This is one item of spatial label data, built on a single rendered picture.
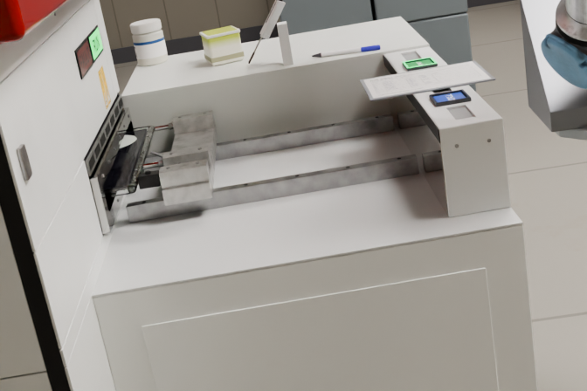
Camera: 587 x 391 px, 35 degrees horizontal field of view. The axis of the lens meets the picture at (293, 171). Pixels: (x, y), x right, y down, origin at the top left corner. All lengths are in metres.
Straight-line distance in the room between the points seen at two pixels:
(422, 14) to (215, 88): 2.08
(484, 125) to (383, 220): 0.21
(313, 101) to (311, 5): 1.94
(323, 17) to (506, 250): 2.55
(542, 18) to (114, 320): 0.97
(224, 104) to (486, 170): 0.68
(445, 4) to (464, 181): 2.52
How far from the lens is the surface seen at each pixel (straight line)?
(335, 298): 1.37
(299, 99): 1.90
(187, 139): 1.82
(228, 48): 2.01
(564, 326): 2.77
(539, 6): 1.85
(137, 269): 1.43
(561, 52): 1.57
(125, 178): 1.59
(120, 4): 7.58
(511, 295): 1.42
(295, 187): 1.59
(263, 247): 1.41
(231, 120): 1.90
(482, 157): 1.39
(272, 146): 1.85
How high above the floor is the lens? 1.37
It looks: 19 degrees down
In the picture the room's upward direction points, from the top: 10 degrees counter-clockwise
